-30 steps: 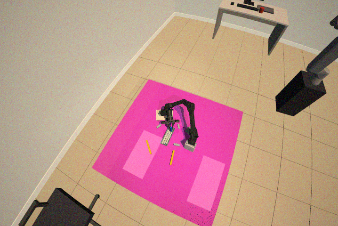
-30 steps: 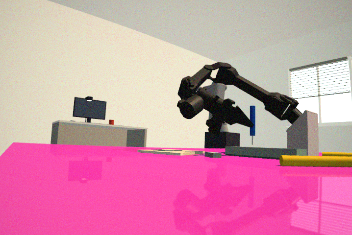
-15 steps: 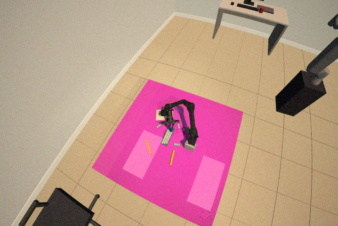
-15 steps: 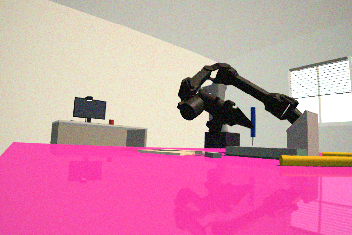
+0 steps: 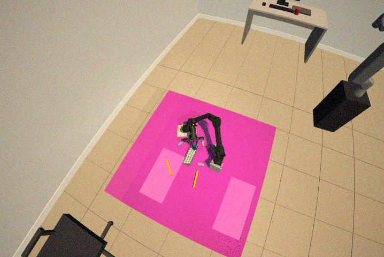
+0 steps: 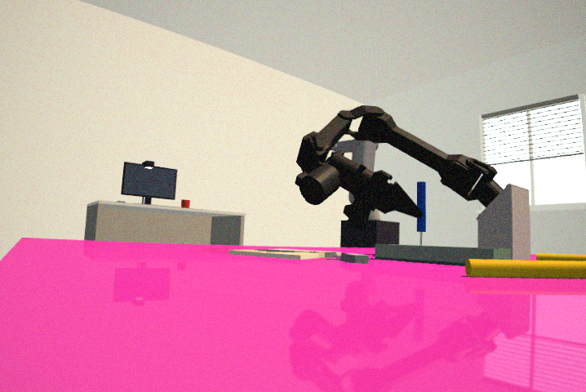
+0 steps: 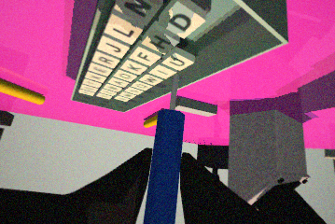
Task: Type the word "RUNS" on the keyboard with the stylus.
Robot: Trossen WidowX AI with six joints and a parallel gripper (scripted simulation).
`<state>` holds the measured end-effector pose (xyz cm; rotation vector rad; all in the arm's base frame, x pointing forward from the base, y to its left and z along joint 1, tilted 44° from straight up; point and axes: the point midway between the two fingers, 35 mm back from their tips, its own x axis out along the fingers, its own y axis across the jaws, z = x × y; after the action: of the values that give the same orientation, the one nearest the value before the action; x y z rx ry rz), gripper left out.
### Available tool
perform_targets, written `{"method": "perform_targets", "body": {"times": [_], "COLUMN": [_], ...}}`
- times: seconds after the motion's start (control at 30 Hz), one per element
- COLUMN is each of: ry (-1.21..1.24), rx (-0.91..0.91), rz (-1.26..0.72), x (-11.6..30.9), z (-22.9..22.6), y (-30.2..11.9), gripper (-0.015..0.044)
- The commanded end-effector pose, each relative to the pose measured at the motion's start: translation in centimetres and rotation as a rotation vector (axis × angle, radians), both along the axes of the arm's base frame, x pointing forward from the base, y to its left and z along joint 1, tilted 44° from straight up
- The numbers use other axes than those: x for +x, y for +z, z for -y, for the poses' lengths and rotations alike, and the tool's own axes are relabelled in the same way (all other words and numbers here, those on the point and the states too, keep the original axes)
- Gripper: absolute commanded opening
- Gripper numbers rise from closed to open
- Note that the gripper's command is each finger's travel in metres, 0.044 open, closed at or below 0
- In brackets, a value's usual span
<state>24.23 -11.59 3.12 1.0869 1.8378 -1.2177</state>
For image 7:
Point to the blue stylus with grey tip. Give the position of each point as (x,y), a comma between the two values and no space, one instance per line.
(165,165)

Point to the yellow cylinder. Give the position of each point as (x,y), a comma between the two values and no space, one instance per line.
(16,91)
(150,122)

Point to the beige rectangular block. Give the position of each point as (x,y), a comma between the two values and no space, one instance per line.
(194,107)

